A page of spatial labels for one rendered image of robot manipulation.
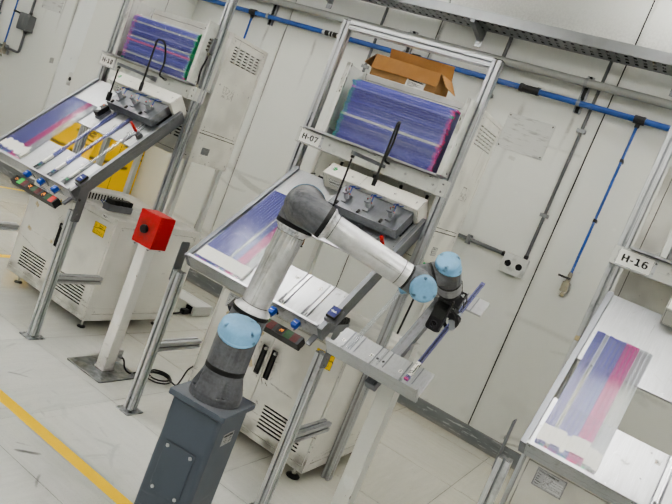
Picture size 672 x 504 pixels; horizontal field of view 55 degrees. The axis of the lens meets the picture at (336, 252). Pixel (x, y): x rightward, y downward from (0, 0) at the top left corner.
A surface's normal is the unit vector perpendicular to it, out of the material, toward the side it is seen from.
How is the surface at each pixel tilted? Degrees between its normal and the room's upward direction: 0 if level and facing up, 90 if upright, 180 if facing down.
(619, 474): 44
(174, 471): 90
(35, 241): 91
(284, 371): 90
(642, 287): 90
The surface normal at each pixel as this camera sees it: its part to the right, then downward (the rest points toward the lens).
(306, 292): -0.06, -0.73
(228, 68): 0.80, 0.38
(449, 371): -0.48, -0.07
